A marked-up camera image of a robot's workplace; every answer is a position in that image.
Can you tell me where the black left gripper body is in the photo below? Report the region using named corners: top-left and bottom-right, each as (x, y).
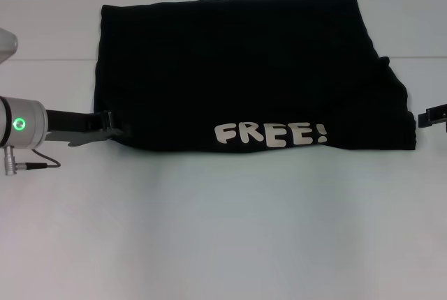
top-left (44, 109), bottom-right (118, 148)

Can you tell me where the black t-shirt with white print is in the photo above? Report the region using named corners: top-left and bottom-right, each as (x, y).
top-left (91, 0), bottom-right (418, 153)

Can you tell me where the left arm cable with connector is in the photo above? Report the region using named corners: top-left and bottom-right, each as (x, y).
top-left (1, 145), bottom-right (61, 177)

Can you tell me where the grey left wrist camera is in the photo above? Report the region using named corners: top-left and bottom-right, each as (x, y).
top-left (0, 27), bottom-right (20, 65)

